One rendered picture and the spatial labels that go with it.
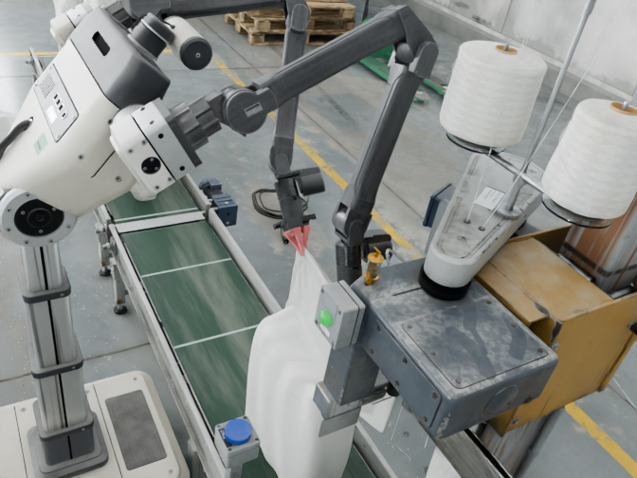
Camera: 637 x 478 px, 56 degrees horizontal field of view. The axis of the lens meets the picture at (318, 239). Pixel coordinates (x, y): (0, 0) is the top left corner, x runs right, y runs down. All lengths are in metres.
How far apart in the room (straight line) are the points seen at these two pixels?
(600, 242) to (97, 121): 1.00
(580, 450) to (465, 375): 1.96
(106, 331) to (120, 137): 1.82
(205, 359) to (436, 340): 1.32
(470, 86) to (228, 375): 1.37
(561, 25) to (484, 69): 6.17
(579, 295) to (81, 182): 0.99
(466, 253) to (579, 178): 0.21
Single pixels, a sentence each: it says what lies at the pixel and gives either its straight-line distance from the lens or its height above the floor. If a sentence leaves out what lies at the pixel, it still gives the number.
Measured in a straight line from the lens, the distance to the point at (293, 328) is 1.63.
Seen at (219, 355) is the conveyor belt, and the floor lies 0.38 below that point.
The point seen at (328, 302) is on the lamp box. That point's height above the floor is 1.31.
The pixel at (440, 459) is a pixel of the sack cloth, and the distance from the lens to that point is 1.27.
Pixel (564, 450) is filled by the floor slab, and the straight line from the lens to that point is 2.83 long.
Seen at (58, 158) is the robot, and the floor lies 1.37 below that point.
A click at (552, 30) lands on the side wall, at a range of 7.35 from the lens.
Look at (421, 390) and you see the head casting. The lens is 0.95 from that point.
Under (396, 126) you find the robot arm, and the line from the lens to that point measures 1.26.
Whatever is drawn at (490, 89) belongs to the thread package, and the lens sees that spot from 1.12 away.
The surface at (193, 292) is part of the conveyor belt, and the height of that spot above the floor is 0.38.
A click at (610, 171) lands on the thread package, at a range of 1.00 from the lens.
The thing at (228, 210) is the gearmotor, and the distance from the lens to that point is 2.94.
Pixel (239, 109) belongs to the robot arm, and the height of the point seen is 1.53.
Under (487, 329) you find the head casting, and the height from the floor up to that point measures 1.34.
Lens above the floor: 1.97
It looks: 34 degrees down
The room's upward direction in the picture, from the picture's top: 11 degrees clockwise
